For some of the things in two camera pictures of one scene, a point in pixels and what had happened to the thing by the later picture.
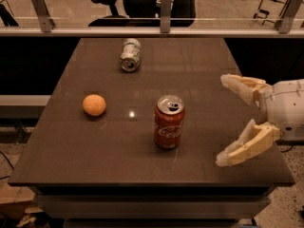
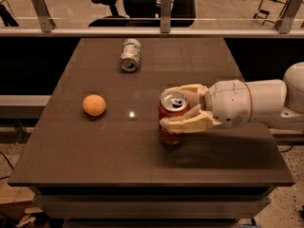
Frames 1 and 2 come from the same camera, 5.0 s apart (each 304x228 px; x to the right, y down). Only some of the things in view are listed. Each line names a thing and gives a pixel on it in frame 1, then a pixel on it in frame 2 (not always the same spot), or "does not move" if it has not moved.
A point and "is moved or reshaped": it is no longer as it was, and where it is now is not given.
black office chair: [138, 7] does not move
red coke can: [169, 116] is moved or reshaped
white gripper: [286, 108] to [228, 103]
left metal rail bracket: [47, 23] does not move
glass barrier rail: [150, 27] does not move
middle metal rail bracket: [165, 10] does not move
